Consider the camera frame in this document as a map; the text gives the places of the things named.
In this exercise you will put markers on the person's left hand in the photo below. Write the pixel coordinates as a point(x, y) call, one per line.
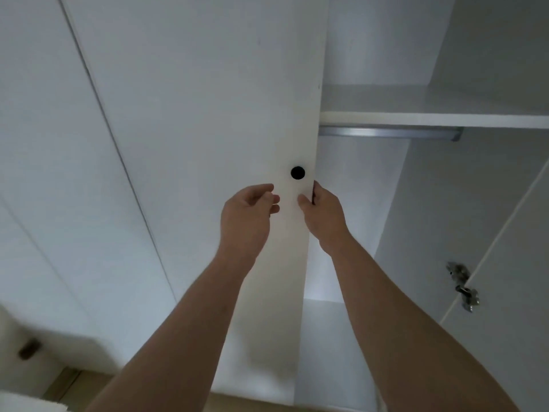
point(244, 223)

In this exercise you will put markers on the person's right hand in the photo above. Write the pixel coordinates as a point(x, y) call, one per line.
point(328, 220)

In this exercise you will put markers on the person's right thumb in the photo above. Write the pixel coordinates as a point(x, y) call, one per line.
point(304, 203)

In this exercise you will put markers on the person's left thumb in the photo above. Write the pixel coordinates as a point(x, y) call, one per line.
point(261, 188)

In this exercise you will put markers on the white wardrobe door with knob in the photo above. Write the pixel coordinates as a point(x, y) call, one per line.
point(206, 102)

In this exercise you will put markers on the person's right forearm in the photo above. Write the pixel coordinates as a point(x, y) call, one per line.
point(411, 338)

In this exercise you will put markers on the person's left forearm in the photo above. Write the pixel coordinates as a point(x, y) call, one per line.
point(180, 338)

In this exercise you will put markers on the black round door knob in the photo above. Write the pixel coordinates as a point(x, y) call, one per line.
point(297, 172)

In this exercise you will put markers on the white wardrobe shelf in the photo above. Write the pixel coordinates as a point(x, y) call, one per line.
point(429, 109)

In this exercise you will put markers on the white wardrobe body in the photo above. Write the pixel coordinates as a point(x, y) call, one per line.
point(471, 201)

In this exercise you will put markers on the metal door hinge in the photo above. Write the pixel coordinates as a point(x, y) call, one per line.
point(464, 287)

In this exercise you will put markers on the plain white wardrobe door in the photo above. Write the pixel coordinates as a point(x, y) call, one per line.
point(51, 124)

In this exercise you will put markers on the white wardrobe door with hinge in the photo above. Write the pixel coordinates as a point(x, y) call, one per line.
point(514, 304)

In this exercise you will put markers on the low white cabinet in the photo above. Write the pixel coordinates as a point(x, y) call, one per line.
point(17, 373)

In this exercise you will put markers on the silver metal hanging rail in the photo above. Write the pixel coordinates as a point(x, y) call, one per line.
point(386, 132)

